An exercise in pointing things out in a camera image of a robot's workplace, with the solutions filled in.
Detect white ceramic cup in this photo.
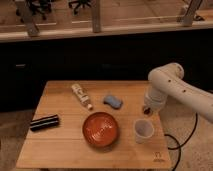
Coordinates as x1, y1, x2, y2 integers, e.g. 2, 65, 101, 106
134, 119, 154, 144

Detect black striped cylinder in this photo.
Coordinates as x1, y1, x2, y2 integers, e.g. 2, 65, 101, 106
30, 115, 59, 132

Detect black office chair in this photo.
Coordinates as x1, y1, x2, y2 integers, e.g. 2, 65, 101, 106
68, 0, 91, 15
26, 0, 52, 20

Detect red chili pepper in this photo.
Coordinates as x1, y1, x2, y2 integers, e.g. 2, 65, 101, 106
143, 106, 150, 115

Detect metal post centre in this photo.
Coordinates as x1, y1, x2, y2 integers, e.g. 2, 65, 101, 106
91, 0, 101, 33

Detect metal post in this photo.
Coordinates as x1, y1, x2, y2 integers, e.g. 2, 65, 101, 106
182, 0, 203, 27
91, 0, 101, 33
15, 0, 39, 37

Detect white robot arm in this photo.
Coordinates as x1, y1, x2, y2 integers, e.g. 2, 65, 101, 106
144, 63, 213, 124

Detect metal post right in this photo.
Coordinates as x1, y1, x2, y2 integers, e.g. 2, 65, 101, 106
182, 0, 203, 27

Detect black cable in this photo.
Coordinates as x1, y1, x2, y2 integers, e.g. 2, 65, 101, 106
164, 112, 199, 171

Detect white tube bottle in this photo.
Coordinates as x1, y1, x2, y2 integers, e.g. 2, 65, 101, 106
71, 84, 93, 110

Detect metal post left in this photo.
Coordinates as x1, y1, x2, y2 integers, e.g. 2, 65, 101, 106
15, 0, 39, 37

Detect blue sponge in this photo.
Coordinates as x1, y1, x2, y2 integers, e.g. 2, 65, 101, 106
103, 95, 123, 109

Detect red-orange bowl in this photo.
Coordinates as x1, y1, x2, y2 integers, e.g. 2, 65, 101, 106
82, 112, 119, 148

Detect black office chair left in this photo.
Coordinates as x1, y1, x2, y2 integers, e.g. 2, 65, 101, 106
26, 0, 52, 20

